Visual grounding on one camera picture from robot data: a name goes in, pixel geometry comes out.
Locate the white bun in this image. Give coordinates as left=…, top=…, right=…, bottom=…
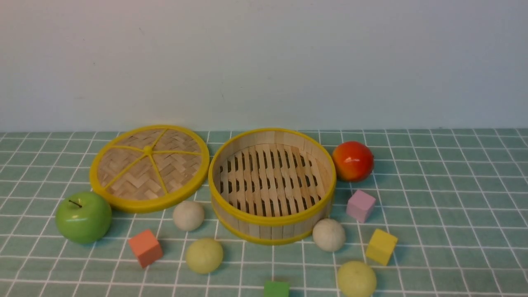
left=173, top=200, right=205, bottom=231
left=312, top=218, right=346, bottom=252

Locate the yellow bun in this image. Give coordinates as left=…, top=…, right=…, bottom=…
left=185, top=238, right=223, bottom=274
left=337, top=261, right=377, bottom=297

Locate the bamboo steamer tray yellow rim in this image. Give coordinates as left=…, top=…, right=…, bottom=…
left=208, top=128, right=337, bottom=245

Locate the bamboo steamer lid yellow rim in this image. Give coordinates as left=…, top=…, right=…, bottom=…
left=89, top=125, right=210, bottom=214

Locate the red orange peach fruit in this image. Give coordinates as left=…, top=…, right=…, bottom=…
left=332, top=141, right=375, bottom=182

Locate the pink cube block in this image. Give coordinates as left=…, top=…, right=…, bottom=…
left=346, top=190, right=377, bottom=223

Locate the green cube block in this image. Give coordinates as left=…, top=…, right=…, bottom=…
left=263, top=280, right=290, bottom=297

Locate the yellow cube block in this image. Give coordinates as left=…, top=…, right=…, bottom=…
left=365, top=228, right=398, bottom=266

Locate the orange cube block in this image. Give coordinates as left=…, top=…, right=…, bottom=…
left=127, top=228, right=164, bottom=269

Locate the green checkered tablecloth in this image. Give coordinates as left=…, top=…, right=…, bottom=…
left=0, top=129, right=528, bottom=297

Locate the green apple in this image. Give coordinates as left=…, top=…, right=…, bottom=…
left=55, top=191, right=113, bottom=244

